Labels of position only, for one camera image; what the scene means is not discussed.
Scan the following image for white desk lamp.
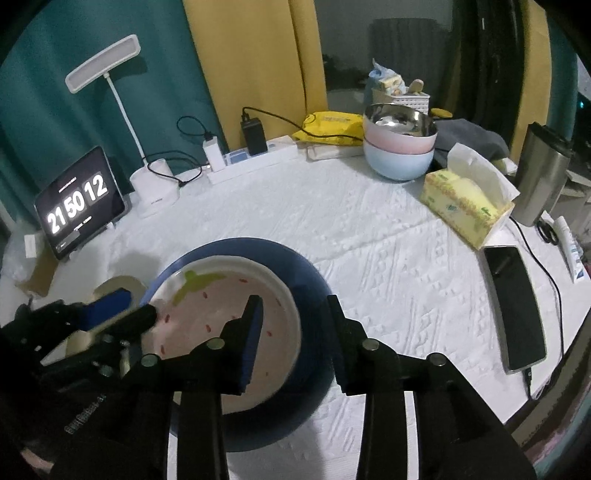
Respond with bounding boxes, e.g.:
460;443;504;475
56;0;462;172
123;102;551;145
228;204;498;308
65;34;180;218

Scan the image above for steel thermos tumbler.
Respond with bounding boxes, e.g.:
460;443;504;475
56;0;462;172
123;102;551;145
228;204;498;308
512;122;572;227

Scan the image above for cream ceramic plate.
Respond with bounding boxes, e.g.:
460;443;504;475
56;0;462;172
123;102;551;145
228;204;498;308
65;275;147;357

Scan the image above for white cream tube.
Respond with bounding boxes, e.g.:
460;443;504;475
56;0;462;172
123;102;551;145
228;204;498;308
553;216;585;283

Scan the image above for pink strawberry bowl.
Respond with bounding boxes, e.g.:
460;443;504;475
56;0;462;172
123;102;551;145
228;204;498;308
141;255;301;414

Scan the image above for black smartphone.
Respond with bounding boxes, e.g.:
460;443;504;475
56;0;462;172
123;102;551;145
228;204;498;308
482;246;547;373

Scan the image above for white charger plug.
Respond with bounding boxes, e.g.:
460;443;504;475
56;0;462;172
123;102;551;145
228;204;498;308
202;136;226;172

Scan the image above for teal curtain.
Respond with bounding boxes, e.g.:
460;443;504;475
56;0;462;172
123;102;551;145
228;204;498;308
1;1;221;223

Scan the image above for black charger adapter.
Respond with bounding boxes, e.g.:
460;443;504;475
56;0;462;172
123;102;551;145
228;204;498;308
240;108;269;156

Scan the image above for cardboard box with plastic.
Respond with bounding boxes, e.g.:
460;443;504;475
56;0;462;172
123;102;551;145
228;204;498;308
1;219;58;298

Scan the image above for yellow wipes pack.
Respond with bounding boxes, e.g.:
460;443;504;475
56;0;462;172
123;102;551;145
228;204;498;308
291;111;363;146

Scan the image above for tablet showing clock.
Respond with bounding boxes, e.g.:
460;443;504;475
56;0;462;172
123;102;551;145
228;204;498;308
34;146;127;260

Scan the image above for yellow curtain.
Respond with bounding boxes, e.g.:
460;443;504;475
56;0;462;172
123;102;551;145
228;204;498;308
183;0;328;150

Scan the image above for white power strip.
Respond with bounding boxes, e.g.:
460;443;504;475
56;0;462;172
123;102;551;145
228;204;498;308
207;136;298;185

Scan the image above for white storage basket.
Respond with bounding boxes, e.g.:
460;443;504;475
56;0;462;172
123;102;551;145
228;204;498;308
363;60;430;114

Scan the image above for stacked pastel bowls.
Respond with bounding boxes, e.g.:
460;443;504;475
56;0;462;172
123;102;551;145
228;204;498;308
363;103;438;182

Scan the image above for blue plastic bowl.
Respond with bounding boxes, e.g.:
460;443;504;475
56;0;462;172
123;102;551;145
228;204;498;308
140;237;332;452

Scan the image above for yellow tissue box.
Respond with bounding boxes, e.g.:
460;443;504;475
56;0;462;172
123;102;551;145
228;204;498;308
421;143;520;250

